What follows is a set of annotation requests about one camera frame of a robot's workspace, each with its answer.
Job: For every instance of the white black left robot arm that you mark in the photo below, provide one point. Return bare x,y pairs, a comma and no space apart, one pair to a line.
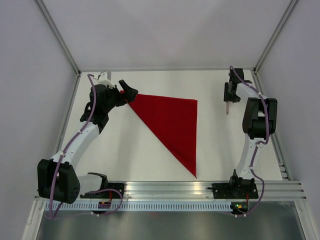
56,177

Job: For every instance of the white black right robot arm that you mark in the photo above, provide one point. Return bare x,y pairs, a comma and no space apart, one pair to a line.
258,124

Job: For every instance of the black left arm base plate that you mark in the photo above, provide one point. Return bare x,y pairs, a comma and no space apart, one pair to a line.
107,194

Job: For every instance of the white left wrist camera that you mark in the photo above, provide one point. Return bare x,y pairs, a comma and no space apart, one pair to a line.
104,78

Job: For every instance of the white slotted cable duct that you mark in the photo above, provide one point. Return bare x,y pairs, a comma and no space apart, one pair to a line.
144,206

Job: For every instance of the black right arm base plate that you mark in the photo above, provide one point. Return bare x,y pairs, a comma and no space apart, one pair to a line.
226,191

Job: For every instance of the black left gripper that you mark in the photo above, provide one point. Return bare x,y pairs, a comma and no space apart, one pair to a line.
129,95

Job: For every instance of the red cloth napkin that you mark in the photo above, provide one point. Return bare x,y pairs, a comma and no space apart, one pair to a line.
174,122

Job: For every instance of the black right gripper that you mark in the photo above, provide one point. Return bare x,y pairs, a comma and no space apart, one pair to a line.
227,97

